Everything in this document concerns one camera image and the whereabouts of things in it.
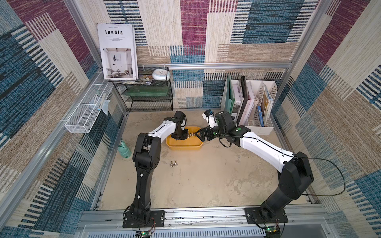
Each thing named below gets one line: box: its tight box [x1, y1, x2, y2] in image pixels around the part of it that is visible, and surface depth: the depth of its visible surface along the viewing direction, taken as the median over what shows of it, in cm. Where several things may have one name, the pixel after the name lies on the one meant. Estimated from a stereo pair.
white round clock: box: [151, 68, 171, 81], surface depth 91 cm
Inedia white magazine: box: [97, 23, 139, 81], surface depth 79 cm
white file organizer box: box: [220, 79, 278, 136], surface depth 100 cm
